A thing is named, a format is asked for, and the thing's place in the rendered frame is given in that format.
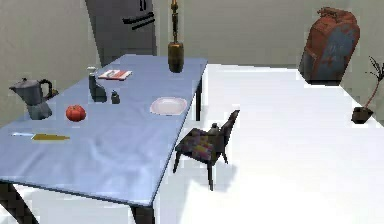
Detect white plate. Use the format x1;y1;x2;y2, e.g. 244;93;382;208
149;96;189;117

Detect red and white book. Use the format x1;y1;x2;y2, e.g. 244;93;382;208
97;69;133;81

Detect red tomato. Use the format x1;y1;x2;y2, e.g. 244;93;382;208
65;104;87;123

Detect bare house plant in pot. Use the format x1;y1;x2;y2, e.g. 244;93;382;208
350;55;384;125

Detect dark chair with patterned seat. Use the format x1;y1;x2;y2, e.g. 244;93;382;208
172;109;241;192

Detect dark grey bottle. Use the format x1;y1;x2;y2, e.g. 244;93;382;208
86;66;108;104

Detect grey moka pot kettle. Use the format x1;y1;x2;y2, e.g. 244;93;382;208
9;77;54;121

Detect blue dining table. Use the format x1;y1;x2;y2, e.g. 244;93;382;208
0;53;209;224

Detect grey refrigerator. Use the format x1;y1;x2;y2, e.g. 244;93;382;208
84;0;158;67

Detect black refrigerator handle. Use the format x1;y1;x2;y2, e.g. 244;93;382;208
122;11;156;25

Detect small grey kettle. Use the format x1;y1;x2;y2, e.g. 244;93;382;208
208;122;221;136

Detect knife with yellow handle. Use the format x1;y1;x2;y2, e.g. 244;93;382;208
10;132;71;142

